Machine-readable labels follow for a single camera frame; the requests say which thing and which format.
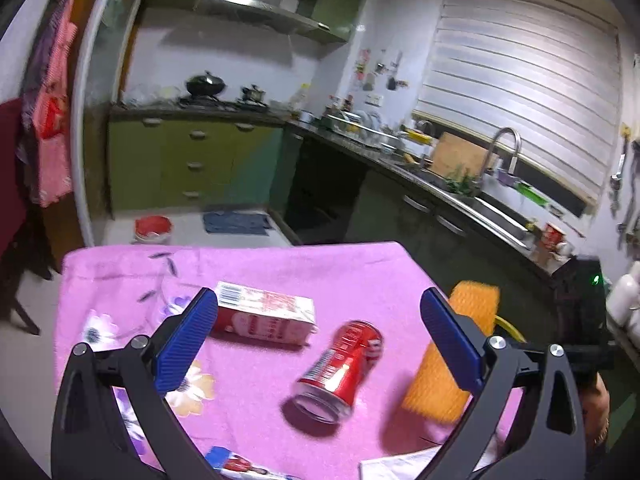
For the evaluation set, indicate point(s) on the hanging metal tools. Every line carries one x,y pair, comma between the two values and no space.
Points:
620,180

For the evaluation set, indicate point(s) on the red milk carton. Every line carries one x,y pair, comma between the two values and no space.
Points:
265,320

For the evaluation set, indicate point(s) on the green lower cabinets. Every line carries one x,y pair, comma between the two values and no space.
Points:
200,160

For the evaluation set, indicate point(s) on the orange foam net sleeve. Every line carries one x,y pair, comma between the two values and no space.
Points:
430,385

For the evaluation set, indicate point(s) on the black wok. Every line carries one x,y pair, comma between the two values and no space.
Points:
205,86

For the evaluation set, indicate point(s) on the blue floor mat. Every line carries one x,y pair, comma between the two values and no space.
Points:
235,222

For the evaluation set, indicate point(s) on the dark red chair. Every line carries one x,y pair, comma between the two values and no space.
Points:
10,185

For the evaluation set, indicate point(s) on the dish rack with dishes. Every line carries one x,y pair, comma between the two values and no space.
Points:
360,127

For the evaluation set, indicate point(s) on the red soda can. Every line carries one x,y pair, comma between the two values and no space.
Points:
340,365

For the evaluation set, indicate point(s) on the tall steel faucet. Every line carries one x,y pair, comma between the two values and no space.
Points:
486,165

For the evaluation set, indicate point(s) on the wooden cutting board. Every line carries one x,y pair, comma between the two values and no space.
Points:
460,155

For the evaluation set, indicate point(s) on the white packet with blue end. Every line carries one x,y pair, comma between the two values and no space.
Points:
235,462

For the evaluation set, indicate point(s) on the white hanging cloth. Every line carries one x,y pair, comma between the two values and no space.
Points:
20,70

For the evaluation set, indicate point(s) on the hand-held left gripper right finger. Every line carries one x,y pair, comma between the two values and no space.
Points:
450,340

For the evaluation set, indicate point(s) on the steel pot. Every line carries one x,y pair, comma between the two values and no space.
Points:
253,95

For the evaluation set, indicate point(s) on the dark lower cabinets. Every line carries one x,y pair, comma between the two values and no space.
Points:
380,210

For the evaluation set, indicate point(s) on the clear plastic bags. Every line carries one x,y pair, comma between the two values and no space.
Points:
150,97

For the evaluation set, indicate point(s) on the steel range hood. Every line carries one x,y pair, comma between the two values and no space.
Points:
260,5

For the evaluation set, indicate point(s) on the green vegetables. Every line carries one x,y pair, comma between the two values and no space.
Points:
462,182

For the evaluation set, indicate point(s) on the white enamel mug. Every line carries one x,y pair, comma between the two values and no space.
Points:
306,118

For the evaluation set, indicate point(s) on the yellow pump dispenser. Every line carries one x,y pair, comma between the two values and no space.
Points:
533,227

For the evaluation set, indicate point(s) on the glass sliding door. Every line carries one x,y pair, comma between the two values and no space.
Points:
100,110

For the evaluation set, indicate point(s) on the green plastic tray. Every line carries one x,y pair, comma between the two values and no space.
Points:
532,194

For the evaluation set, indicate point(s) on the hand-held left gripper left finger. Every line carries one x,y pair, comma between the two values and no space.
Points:
187,345

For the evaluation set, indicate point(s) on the red checked apron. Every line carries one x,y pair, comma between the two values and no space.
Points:
52,160

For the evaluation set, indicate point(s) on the yellow sponge tray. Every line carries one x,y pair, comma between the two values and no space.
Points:
417,135

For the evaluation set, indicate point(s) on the purple apron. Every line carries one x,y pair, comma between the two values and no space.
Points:
35,85

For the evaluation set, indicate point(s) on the person's right hand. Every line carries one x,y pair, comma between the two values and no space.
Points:
597,420

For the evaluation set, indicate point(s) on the pink floral tablecloth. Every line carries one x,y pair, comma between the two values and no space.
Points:
350,285

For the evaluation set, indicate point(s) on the wall sticker red print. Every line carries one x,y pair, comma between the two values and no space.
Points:
361,67

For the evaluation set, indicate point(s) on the hanging pale spatula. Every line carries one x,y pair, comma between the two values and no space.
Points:
370,80

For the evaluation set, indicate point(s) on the red basin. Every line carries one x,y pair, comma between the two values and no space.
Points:
152,230

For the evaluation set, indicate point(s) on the white plastic container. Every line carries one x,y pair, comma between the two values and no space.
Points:
625,295

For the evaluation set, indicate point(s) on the dark sauce bottles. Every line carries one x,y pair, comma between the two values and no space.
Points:
345,105

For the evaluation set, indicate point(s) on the hanging black spatula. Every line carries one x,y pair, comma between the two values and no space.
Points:
391,82

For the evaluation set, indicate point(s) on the steel sink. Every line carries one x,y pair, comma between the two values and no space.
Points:
500,220

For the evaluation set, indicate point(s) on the dark stone countertop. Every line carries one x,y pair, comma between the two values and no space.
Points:
345,140

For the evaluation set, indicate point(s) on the purple tray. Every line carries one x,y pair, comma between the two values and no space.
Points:
507,177

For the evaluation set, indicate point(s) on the white window blind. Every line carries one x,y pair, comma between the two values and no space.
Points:
515,85

